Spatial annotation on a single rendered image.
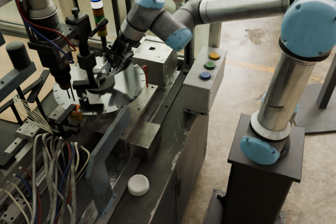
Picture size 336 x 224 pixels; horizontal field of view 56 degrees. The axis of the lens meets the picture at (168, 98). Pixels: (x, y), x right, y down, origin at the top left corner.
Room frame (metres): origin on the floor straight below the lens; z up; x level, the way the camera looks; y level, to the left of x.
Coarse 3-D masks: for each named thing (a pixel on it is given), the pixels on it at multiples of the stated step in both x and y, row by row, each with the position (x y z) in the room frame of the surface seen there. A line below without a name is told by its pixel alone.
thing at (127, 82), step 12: (96, 60) 1.02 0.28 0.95; (72, 72) 0.95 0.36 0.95; (84, 72) 0.95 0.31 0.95; (120, 72) 0.94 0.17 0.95; (132, 72) 0.94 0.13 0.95; (120, 84) 0.87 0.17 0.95; (132, 84) 0.87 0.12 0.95; (144, 84) 0.86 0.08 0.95; (60, 96) 0.82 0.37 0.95; (84, 96) 0.81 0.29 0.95; (96, 96) 0.81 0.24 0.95; (108, 96) 0.81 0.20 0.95; (120, 96) 0.80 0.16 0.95; (132, 96) 0.80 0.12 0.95; (84, 108) 0.75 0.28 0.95; (96, 108) 0.75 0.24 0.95; (108, 108) 0.75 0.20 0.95; (120, 108) 0.75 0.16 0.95
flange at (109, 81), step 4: (104, 76) 0.89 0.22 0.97; (112, 76) 0.90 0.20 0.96; (100, 80) 0.87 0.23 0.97; (104, 80) 0.88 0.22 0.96; (108, 80) 0.88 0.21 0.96; (112, 80) 0.88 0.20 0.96; (100, 84) 0.86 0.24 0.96; (104, 84) 0.86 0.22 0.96; (108, 84) 0.86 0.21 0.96; (112, 84) 0.86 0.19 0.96; (96, 88) 0.84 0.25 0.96; (100, 88) 0.84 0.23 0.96; (104, 88) 0.84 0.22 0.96; (108, 88) 0.85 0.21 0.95
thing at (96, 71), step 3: (99, 66) 0.91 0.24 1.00; (96, 69) 0.89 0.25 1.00; (99, 69) 0.89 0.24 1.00; (93, 72) 0.88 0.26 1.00; (96, 72) 0.87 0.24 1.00; (99, 72) 0.88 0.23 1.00; (102, 72) 0.88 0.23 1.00; (105, 72) 0.88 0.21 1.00; (108, 72) 0.88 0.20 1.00; (96, 75) 0.87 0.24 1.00; (99, 75) 0.87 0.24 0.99; (96, 78) 0.87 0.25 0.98; (99, 78) 0.87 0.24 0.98
